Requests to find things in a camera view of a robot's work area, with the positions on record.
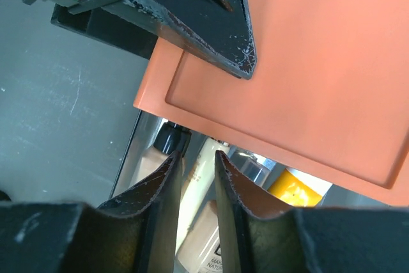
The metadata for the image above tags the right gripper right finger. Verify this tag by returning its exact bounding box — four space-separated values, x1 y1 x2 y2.
215 151 408 272

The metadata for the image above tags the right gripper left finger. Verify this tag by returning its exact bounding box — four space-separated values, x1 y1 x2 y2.
1 152 182 272

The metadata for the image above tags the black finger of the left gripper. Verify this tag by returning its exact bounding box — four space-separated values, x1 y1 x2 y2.
108 0 257 80

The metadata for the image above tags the clear pull-out drawer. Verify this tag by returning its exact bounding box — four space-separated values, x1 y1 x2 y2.
108 109 390 273

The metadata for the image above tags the foundation bottle darker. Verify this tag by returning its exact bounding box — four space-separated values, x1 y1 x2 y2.
176 200 223 273

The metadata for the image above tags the orange yellow cream tube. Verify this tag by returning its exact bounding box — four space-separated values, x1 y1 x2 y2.
267 168 332 207

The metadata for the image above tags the beige concealer tube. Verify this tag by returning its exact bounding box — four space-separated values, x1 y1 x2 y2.
176 137 229 253

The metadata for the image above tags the foundation bottle lighter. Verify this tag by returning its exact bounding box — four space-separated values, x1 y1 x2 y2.
116 121 192 195

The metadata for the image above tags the orange drawer box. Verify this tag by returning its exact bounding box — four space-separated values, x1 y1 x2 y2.
134 0 408 206

